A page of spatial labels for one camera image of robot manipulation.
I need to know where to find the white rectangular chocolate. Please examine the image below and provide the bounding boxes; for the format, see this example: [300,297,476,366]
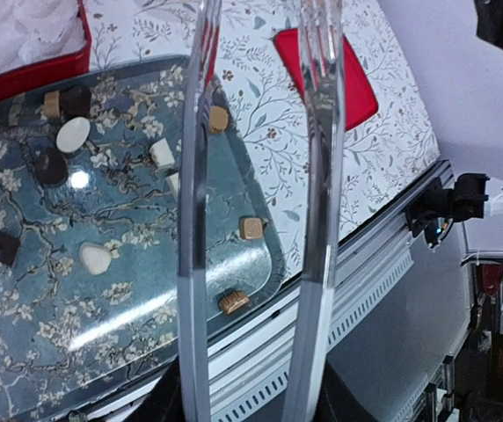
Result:
[165,172,180,201]
[149,138,175,170]

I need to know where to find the white oval chocolate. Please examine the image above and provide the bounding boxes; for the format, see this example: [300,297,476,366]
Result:
[55,117,91,154]

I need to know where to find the silver tongs white handle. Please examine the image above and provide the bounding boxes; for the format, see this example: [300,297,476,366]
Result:
[177,0,346,422]

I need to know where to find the dark oval chocolate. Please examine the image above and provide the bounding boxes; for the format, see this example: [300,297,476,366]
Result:
[59,84,91,118]
[34,148,68,186]

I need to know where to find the dark square chocolate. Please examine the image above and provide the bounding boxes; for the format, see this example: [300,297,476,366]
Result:
[0,231,20,267]

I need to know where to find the caramel square chocolate right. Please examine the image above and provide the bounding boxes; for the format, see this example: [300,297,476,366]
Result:
[239,216,264,240]

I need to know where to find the caramel log chocolate bottom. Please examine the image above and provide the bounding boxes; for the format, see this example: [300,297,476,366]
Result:
[218,290,250,315]

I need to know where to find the round ridged caramel chocolate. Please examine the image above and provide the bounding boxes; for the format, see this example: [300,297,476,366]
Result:
[209,105,230,135]

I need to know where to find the white teardrop chocolate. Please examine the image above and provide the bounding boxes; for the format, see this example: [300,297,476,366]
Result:
[79,242,113,275]

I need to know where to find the dark oval chocolate top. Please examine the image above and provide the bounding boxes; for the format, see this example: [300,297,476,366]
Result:
[59,84,91,118]

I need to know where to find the caramel chocolate top centre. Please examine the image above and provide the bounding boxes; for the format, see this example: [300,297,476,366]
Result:
[42,91,61,119]

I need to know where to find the red chocolate box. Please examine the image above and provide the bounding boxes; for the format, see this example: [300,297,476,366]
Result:
[0,1,91,101]

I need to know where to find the red box lid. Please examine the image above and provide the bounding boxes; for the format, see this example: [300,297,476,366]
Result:
[273,28,379,131]

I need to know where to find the blue floral glass tray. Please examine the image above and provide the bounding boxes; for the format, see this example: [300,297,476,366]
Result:
[0,55,288,422]

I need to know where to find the white paper cups liner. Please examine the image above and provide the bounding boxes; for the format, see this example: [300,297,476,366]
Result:
[0,1,86,74]

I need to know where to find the aluminium front rail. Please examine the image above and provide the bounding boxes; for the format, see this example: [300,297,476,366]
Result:
[101,160,468,422]

